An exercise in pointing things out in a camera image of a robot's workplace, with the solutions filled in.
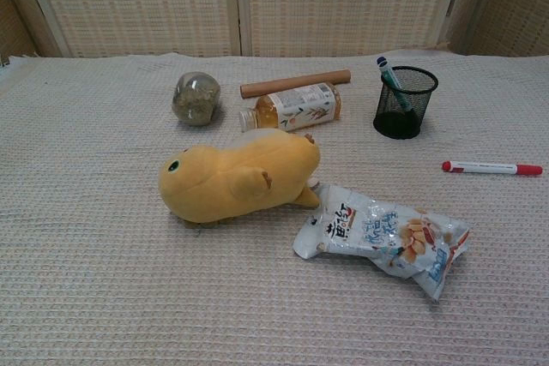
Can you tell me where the red and white marker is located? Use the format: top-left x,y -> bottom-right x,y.
441,159 -> 544,177

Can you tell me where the blue green marker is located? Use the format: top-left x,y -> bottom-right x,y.
376,56 -> 413,115

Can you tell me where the black mesh pen holder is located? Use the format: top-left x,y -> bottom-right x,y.
371,65 -> 439,140

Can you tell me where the yellow plush toy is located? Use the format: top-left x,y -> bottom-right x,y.
157,128 -> 322,228

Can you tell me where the plastic tea bottle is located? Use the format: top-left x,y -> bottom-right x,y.
238,81 -> 344,134

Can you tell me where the brown wooden rolling pin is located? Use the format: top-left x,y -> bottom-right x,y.
239,69 -> 353,99

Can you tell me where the glass jar with herbs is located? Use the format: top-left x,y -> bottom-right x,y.
172,71 -> 225,127

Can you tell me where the white snack bag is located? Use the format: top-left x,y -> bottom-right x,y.
293,183 -> 471,302

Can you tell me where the white woven tablecloth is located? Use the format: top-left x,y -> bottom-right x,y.
0,49 -> 549,366

